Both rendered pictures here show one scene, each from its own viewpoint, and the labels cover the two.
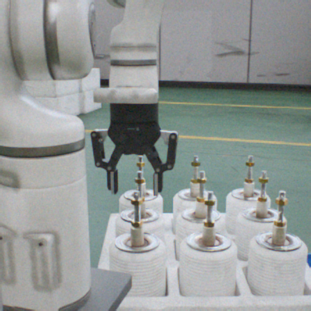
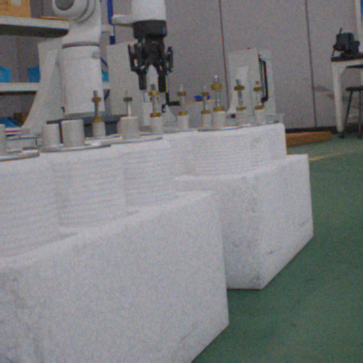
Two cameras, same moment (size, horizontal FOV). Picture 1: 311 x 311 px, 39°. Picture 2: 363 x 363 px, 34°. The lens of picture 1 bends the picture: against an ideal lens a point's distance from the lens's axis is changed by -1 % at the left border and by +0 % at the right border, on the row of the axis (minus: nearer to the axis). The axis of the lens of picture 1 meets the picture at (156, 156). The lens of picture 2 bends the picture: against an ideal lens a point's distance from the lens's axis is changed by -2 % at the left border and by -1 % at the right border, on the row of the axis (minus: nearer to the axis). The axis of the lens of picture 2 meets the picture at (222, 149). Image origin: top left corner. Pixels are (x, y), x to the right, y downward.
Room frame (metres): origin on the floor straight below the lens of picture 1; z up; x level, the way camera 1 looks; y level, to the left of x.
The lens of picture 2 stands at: (1.29, -1.15, 0.27)
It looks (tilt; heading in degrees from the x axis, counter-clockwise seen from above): 3 degrees down; 111
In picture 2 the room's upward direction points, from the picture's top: 5 degrees counter-clockwise
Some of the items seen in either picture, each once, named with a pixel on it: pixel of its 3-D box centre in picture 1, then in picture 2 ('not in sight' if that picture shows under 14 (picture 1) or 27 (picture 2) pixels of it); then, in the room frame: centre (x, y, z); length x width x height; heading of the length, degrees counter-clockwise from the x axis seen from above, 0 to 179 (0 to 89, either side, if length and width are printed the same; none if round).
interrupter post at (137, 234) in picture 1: (137, 235); not in sight; (0.68, 0.03, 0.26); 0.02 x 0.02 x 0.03
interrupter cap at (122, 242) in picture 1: (137, 242); not in sight; (0.68, 0.03, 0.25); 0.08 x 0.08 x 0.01
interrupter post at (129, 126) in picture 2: not in sight; (130, 130); (0.92, -0.51, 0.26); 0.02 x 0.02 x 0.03
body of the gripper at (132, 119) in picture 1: (134, 124); (150, 41); (0.68, 0.03, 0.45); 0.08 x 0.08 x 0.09
